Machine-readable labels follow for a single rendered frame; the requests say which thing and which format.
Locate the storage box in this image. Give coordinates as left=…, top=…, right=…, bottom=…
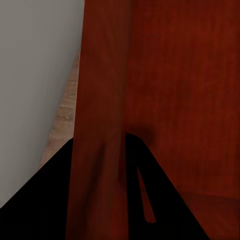
left=65, top=0, right=240, bottom=240

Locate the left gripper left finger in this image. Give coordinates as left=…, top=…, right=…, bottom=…
left=0, top=138, right=74, bottom=240

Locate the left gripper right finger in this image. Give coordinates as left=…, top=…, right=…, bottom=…
left=125, top=133, right=210, bottom=240

